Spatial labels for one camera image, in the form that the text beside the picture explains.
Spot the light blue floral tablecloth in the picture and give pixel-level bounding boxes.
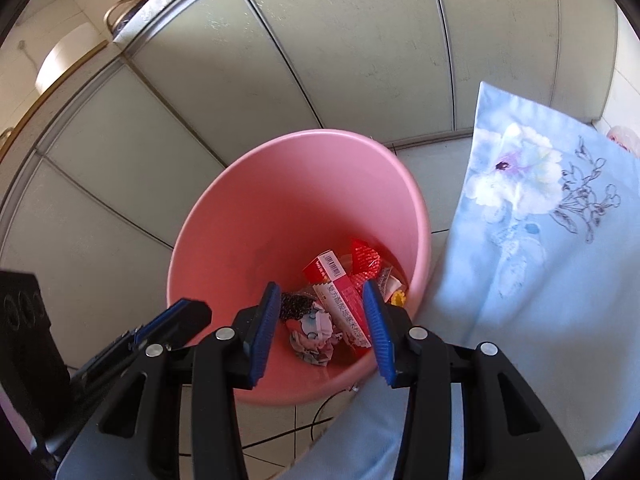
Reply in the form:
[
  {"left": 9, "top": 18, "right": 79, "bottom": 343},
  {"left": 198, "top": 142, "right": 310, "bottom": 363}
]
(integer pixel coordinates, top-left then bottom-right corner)
[{"left": 280, "top": 81, "right": 640, "bottom": 480}]

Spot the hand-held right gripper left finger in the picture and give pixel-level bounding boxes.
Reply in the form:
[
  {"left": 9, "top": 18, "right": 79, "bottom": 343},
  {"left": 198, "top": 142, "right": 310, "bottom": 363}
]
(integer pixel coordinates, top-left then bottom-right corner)
[{"left": 55, "top": 281, "right": 282, "bottom": 480}]

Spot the red snack bag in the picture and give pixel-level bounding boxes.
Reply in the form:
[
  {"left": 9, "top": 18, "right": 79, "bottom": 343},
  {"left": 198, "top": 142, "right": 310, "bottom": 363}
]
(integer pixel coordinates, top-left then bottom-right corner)
[{"left": 347, "top": 238, "right": 383, "bottom": 286}]

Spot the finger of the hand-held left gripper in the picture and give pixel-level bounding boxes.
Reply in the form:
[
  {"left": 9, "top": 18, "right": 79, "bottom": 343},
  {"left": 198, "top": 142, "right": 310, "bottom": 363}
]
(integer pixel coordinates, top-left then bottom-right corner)
[{"left": 131, "top": 298, "right": 212, "bottom": 353}]

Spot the black pot with beige handle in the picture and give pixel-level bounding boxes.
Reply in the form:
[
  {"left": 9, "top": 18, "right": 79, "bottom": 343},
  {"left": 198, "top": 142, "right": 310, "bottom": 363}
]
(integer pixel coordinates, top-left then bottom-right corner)
[{"left": 104, "top": 0, "right": 156, "bottom": 38}]

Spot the printed wrapper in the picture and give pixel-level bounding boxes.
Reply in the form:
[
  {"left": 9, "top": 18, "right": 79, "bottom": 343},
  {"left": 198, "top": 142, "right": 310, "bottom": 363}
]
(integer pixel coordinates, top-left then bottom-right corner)
[{"left": 289, "top": 305, "right": 337, "bottom": 367}]

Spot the pink and red carton box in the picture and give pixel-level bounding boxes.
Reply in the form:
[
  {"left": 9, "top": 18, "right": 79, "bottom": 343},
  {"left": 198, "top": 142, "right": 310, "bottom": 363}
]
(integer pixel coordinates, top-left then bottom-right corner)
[{"left": 302, "top": 249, "right": 373, "bottom": 350}]

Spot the pink plastic bucket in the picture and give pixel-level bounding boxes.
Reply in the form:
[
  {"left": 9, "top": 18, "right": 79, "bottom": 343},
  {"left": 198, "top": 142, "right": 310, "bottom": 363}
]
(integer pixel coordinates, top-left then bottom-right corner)
[{"left": 166, "top": 130, "right": 432, "bottom": 407}]

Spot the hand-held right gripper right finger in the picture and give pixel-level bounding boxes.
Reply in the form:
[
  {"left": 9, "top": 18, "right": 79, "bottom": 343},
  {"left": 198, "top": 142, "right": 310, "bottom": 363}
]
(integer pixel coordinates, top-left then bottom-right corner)
[{"left": 362, "top": 280, "right": 586, "bottom": 480}]

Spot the black floor cable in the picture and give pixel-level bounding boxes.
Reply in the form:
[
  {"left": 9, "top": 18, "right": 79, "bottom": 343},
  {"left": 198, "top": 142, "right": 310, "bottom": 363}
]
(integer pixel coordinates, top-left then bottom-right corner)
[{"left": 245, "top": 395, "right": 341, "bottom": 461}]

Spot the steel wool scrubber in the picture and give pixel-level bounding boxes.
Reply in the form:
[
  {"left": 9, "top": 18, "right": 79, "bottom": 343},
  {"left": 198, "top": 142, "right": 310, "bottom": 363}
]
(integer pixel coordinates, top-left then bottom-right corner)
[{"left": 279, "top": 291, "right": 311, "bottom": 321}]

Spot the grey kitchen cabinet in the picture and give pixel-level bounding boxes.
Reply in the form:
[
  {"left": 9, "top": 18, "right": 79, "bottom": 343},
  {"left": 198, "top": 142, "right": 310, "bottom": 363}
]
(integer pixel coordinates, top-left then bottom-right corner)
[{"left": 0, "top": 0, "right": 621, "bottom": 361}]

